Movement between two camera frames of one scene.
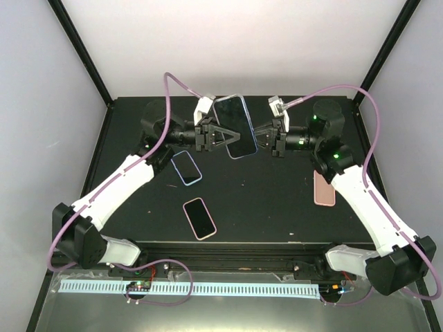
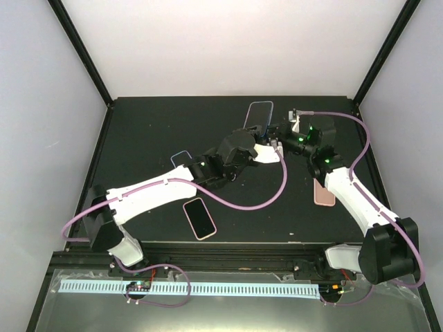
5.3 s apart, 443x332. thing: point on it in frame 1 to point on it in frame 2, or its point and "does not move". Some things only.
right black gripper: x=279 y=147 does not move
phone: x=232 y=113 to x=259 y=113
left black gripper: x=205 y=133 to x=255 y=133
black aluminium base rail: x=219 y=256 does not move
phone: x=199 y=218 does not move
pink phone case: x=324 y=194 does not move
